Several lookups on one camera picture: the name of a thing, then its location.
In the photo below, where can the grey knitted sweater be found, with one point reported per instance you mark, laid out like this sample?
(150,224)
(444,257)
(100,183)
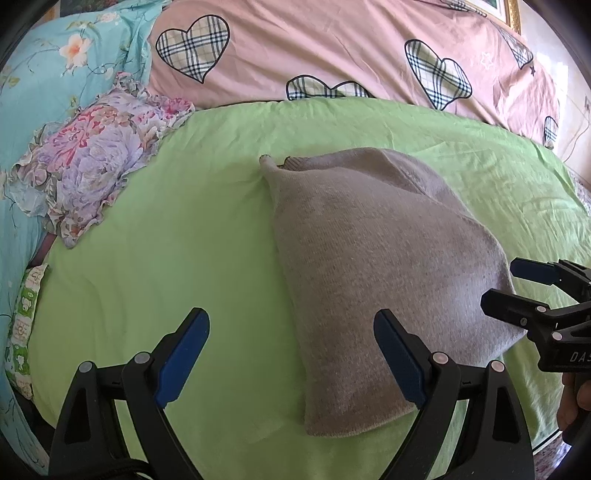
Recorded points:
(369,258)

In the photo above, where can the green bed sheet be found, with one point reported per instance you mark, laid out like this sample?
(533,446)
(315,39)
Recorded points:
(184,230)

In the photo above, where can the gold framed picture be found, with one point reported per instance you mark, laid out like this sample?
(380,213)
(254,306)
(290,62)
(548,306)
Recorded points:
(508,11)

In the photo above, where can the teal floral bedding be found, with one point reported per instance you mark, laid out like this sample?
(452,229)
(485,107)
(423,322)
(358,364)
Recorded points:
(41,69)

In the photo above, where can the green printed white cloth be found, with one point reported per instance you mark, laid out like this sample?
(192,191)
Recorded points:
(25,323)

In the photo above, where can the person's right hand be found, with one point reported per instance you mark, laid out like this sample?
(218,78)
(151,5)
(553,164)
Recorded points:
(567,401)

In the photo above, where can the patterned mattress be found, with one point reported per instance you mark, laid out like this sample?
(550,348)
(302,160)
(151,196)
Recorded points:
(582,189)

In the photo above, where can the pink quilt with plaid hearts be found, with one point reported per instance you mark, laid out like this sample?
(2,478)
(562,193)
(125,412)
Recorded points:
(323,41)

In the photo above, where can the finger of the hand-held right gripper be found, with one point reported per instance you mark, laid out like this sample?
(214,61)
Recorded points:
(508,307)
(533,271)

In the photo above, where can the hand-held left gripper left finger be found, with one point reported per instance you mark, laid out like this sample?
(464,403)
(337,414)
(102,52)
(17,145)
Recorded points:
(182,360)

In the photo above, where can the purple floral ruffled pillow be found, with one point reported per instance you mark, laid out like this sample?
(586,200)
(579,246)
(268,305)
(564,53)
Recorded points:
(92,157)

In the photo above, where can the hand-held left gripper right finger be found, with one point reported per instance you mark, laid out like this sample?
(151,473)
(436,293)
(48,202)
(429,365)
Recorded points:
(399,360)

